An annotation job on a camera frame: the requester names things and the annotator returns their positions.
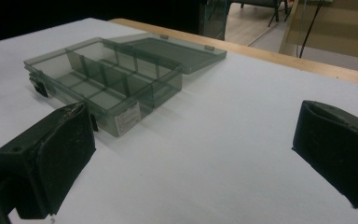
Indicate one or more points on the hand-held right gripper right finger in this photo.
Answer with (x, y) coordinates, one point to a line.
(338, 149)

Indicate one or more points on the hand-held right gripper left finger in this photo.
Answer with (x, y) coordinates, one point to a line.
(52, 161)

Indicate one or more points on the dark chair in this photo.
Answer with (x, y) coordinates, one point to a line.
(262, 7)

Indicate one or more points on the clear grey plastic organizer box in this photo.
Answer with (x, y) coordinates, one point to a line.
(112, 84)

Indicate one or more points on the beige partition panel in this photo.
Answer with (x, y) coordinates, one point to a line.
(335, 28)

